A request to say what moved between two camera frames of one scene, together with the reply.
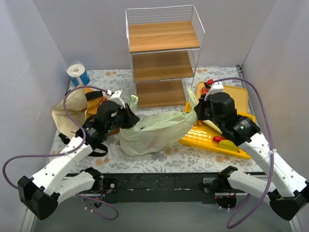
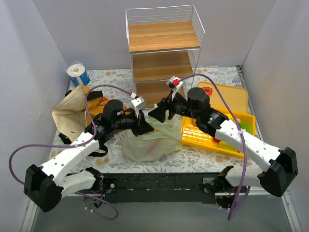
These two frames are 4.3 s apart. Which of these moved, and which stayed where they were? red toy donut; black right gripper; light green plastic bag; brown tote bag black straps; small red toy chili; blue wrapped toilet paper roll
Moved: light green plastic bag; black right gripper
Stayed: blue wrapped toilet paper roll; small red toy chili; brown tote bag black straps; red toy donut
